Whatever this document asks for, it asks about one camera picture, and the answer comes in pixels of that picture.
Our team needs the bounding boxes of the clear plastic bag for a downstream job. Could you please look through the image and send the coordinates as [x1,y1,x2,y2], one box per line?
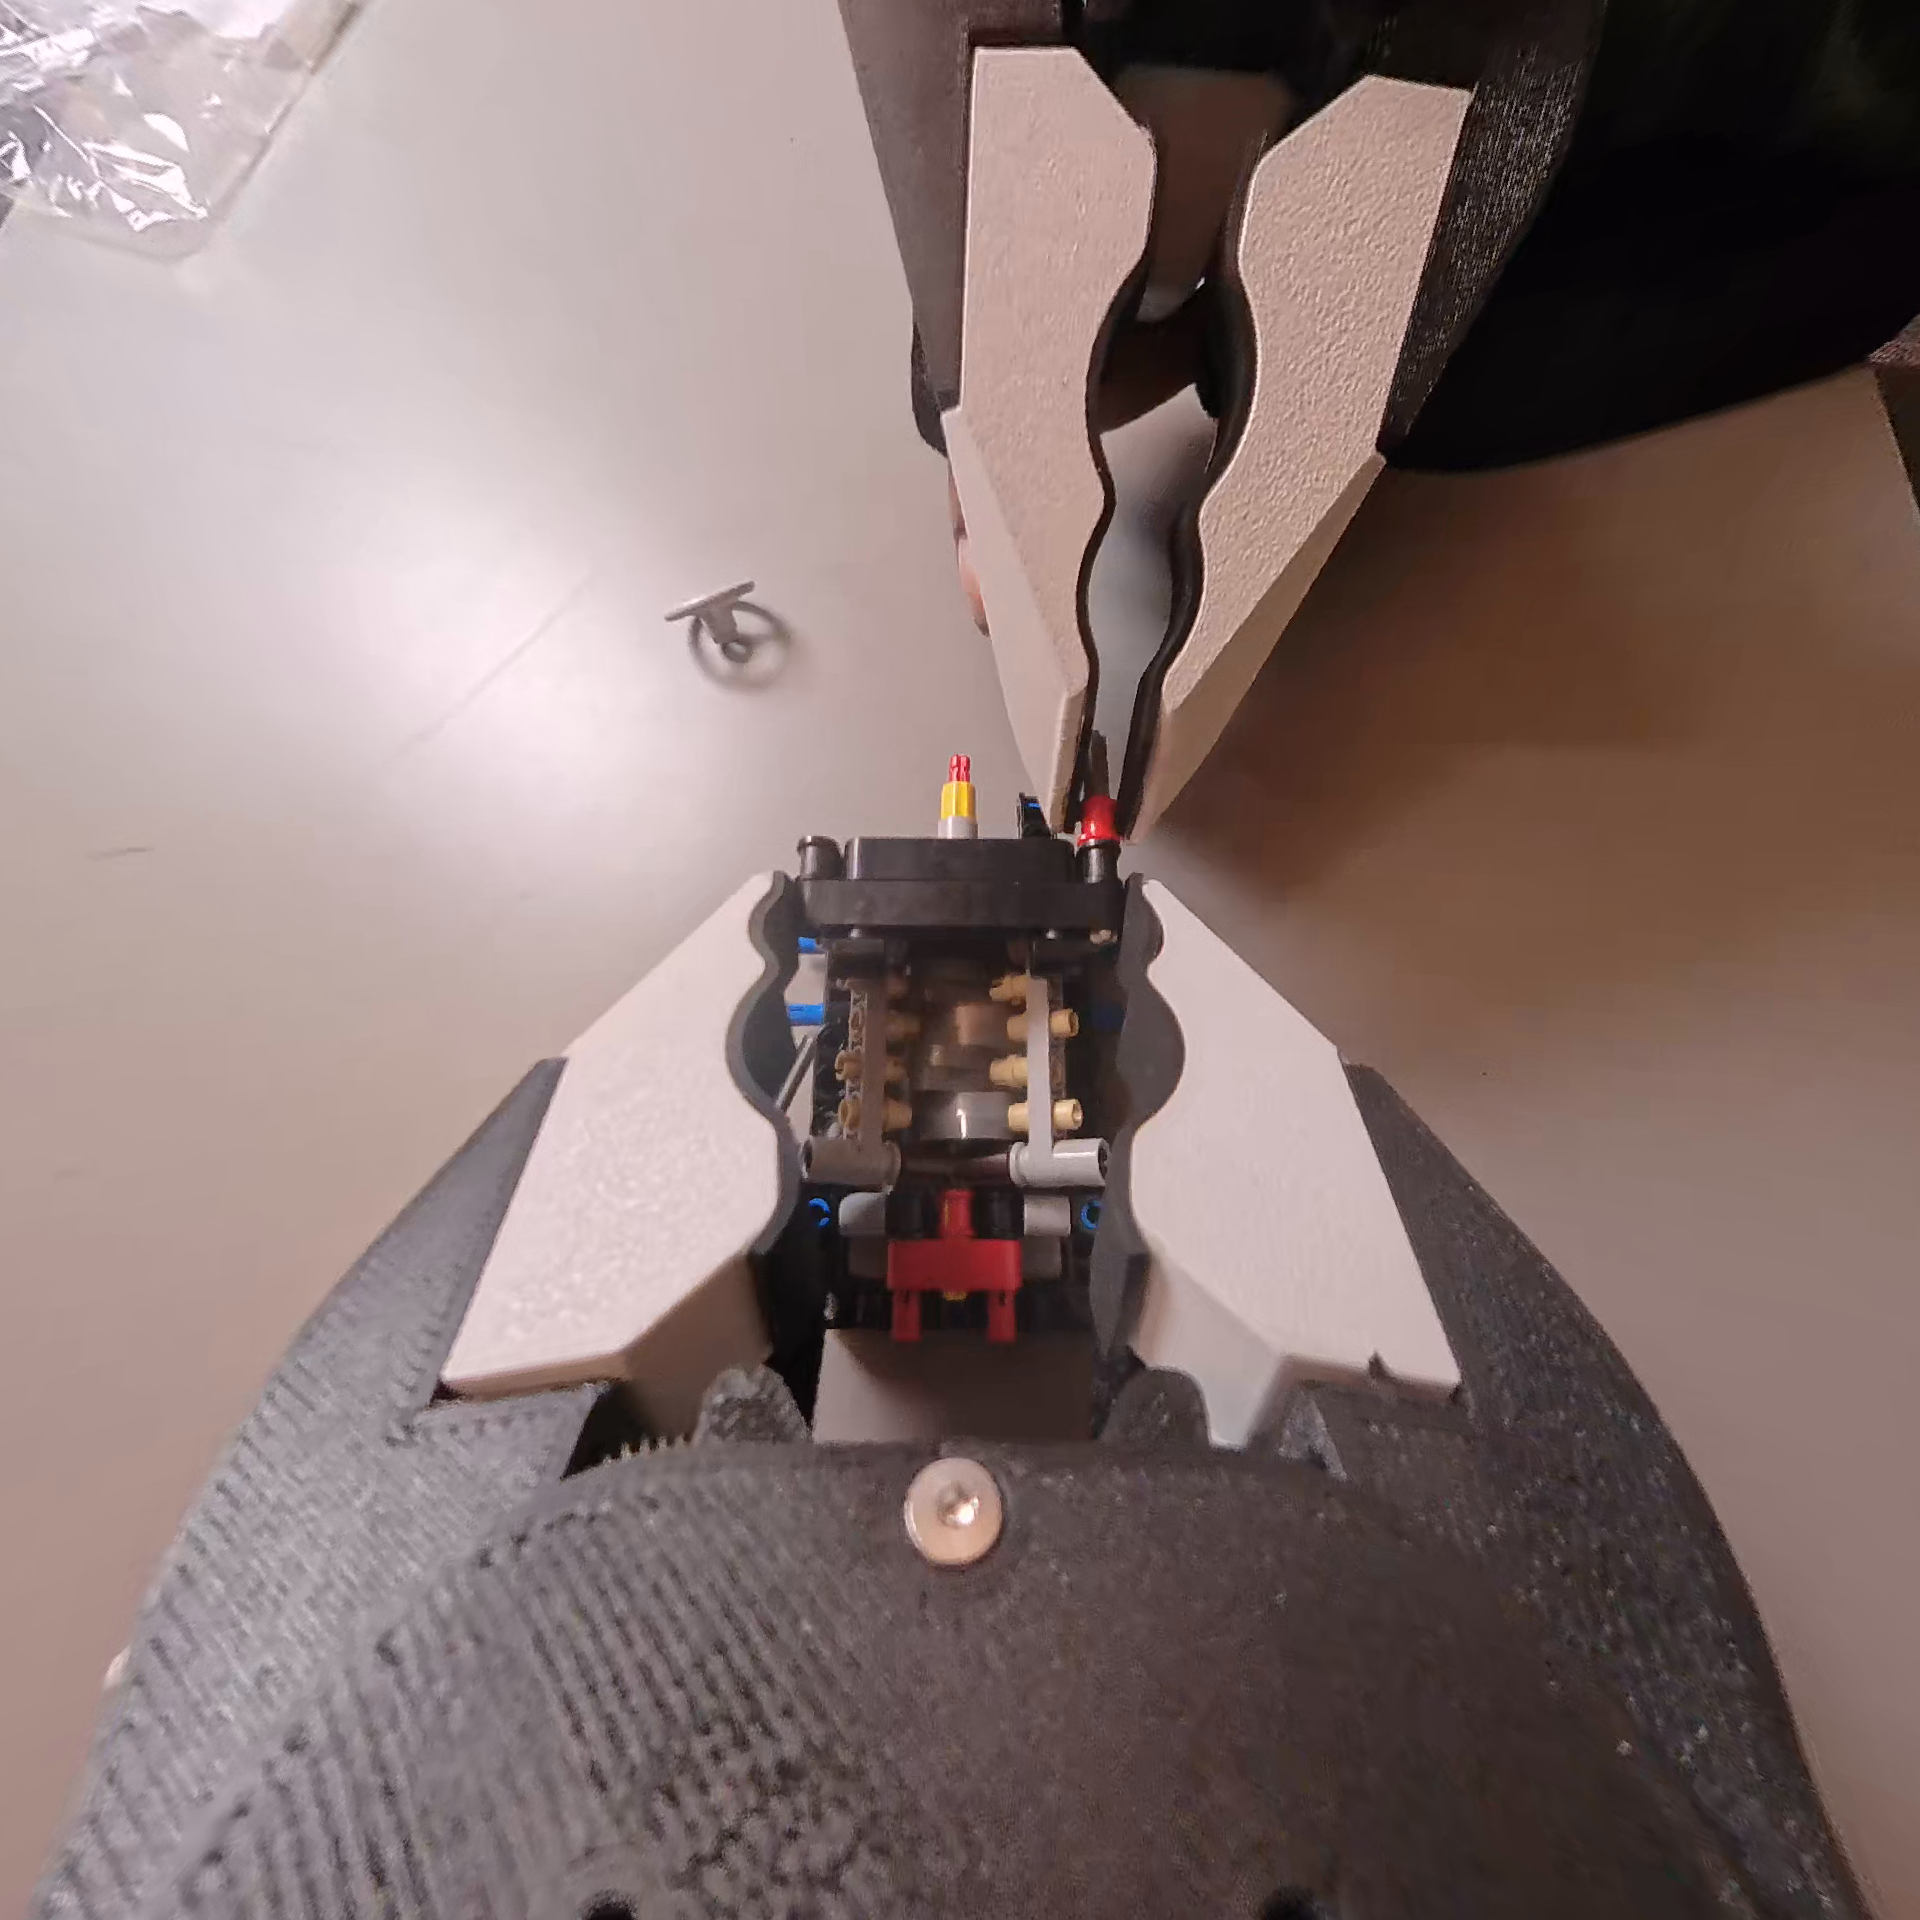
[0,0,369,269]

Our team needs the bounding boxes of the person's right hand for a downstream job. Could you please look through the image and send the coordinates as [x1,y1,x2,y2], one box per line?
[1101,151,1259,455]

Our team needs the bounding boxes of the lego car chassis assembly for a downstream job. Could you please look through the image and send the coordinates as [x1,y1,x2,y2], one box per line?
[765,750,1142,1343]

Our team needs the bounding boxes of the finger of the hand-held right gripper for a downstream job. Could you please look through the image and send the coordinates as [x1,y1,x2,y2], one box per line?
[1122,68,1482,832]
[940,40,1161,828]

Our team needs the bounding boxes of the grey lego steering wheel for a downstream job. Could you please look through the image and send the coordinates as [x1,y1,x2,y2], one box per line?
[662,574,794,688]

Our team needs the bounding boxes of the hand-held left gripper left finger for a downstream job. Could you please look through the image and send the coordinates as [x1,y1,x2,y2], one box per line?
[442,873,812,1425]

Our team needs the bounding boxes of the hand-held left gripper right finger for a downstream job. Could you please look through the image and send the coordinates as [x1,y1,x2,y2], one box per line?
[1093,873,1467,1454]

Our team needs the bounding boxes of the person's right forearm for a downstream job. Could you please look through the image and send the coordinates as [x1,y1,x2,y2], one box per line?
[1411,0,1920,473]

